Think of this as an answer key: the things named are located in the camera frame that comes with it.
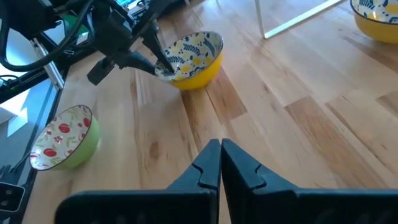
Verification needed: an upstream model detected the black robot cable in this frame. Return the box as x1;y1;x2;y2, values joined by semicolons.
0;0;96;73

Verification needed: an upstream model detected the black rig frame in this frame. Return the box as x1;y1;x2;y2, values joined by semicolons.
0;30;68;224

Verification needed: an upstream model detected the black connector box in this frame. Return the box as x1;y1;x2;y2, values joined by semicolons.
0;182;26;215

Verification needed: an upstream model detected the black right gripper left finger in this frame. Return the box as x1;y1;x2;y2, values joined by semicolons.
55;139;222;224

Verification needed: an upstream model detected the green bowl red fruit print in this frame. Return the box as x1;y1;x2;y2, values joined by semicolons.
29;105;101;171

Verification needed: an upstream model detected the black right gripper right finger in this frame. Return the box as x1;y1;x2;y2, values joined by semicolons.
221;138;398;224

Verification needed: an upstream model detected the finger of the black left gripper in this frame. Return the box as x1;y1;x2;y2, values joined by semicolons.
142;27;175;75
120;50;157;76

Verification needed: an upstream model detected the yellow bowl blue leaf print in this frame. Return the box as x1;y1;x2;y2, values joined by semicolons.
154;30;224;91
349;0;398;44

